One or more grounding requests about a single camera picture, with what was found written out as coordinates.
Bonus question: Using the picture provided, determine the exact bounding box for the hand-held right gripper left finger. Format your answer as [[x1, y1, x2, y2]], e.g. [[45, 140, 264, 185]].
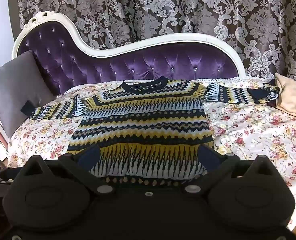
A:
[[21, 145, 114, 197]]

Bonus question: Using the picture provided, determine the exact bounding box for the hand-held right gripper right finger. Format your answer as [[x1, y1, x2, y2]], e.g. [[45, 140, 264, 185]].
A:
[[184, 146, 276, 197]]

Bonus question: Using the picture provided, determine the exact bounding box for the patterned navy yellow knit sweater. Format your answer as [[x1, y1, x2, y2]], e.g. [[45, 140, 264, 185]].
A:
[[20, 76, 281, 184]]

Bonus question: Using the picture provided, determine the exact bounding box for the floral quilted blanket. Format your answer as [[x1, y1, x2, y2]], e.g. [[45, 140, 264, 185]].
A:
[[6, 79, 296, 233]]

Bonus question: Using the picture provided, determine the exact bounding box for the grey cushion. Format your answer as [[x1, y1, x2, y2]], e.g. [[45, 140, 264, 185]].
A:
[[0, 50, 56, 138]]

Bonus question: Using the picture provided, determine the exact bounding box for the beige folded cloth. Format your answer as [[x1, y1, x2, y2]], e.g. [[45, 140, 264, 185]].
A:
[[274, 72, 296, 118]]

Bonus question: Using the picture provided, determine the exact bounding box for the purple tufted sofa backrest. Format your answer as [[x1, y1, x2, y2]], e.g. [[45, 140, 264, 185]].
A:
[[11, 11, 246, 95]]

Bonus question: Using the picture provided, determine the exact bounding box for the brown damask curtain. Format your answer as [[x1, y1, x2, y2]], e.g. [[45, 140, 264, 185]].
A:
[[15, 0, 296, 85]]

